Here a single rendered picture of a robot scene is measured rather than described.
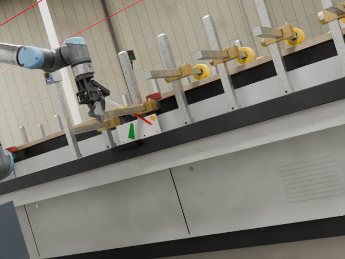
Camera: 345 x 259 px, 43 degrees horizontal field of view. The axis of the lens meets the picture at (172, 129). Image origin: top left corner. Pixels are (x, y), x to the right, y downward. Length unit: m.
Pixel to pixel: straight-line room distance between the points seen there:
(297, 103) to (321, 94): 0.10
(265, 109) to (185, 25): 4.54
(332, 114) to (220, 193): 0.77
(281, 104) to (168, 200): 0.95
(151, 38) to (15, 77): 2.03
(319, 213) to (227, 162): 0.50
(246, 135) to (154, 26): 4.53
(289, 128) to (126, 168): 0.90
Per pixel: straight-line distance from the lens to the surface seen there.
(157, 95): 2.27
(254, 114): 1.92
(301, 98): 1.85
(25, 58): 1.87
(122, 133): 2.29
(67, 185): 2.66
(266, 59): 2.11
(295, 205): 2.21
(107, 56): 6.40
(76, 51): 1.92
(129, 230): 2.73
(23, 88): 6.70
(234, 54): 1.95
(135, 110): 2.12
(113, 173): 2.41
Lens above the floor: 0.69
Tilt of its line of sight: level
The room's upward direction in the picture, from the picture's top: 17 degrees counter-clockwise
